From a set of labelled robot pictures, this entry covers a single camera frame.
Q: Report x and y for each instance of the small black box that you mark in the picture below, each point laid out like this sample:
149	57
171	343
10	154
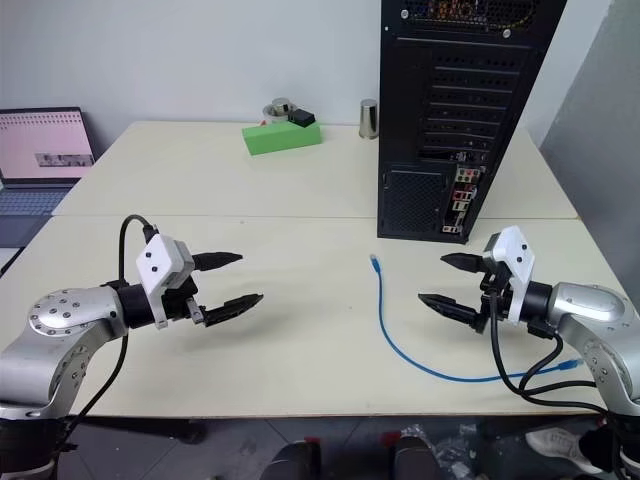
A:
302	118

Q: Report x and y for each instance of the small silver metal cylinder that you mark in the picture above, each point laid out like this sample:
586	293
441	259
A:
282	105

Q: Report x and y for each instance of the green rectangular box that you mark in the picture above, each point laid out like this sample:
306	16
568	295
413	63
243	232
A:
281	138

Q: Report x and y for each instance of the silver metal cup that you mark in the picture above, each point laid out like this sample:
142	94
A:
368	118

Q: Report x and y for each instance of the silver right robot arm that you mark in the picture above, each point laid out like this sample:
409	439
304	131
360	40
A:
590	320

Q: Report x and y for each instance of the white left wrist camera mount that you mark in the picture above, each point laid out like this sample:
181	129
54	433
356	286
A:
159	262

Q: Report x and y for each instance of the white sneaker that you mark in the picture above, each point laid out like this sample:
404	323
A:
555	442

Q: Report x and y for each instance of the open laptop computer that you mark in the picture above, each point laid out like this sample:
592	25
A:
40	155

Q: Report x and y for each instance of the white tape roll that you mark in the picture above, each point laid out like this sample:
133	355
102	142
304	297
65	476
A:
272	115

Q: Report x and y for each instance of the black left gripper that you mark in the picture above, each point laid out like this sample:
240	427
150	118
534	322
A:
179	302

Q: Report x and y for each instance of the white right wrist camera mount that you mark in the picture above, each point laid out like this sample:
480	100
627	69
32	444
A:
517	262

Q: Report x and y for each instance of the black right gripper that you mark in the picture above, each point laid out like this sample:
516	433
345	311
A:
492	292

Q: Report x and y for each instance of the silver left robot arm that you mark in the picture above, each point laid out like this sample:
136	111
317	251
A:
60	325

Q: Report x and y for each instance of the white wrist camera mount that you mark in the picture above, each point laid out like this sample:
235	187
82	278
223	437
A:
159	262
517	262

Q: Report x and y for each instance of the black computer tower case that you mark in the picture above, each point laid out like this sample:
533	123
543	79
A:
450	115

